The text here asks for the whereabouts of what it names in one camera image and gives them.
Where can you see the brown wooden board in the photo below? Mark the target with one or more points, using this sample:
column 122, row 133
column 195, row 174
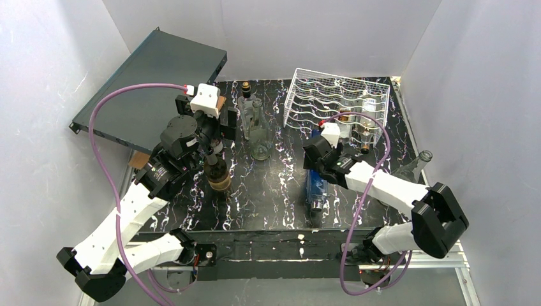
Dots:
column 139, row 159

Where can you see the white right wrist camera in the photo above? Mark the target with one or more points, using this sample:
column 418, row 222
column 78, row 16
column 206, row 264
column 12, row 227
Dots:
column 331, row 132

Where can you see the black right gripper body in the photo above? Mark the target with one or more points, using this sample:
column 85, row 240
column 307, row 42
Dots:
column 312, row 153

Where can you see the clear bottle white label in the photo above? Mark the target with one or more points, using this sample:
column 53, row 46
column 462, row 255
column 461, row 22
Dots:
column 369, row 132

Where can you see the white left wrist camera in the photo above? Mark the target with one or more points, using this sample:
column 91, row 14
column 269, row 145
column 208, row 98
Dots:
column 205, row 98

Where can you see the dark green wine bottle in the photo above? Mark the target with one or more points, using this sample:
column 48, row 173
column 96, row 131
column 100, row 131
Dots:
column 216, row 169

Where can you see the blue square glass bottle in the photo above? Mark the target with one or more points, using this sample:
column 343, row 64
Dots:
column 316, row 189

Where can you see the clear bottle at right edge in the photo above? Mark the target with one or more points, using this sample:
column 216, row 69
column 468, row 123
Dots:
column 411, row 172

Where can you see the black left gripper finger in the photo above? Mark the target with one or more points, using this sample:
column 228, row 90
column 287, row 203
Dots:
column 228, row 130
column 182, row 103

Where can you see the clear square bottle black cap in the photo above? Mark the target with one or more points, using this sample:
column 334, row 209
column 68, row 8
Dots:
column 245, row 105

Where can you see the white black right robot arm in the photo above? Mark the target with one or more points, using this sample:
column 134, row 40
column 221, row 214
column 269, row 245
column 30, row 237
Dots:
column 436, row 219

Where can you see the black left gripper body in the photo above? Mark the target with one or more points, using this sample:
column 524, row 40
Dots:
column 229, row 122

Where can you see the white wire wine rack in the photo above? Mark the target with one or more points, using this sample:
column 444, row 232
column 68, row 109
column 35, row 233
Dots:
column 314, row 96

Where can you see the clear round glass bottle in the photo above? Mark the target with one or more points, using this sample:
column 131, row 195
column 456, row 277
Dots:
column 259, row 139

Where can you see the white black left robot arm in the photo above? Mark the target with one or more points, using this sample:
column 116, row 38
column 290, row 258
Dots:
column 191, row 141

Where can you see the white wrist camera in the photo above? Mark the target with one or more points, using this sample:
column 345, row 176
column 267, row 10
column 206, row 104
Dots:
column 331, row 132
column 205, row 98

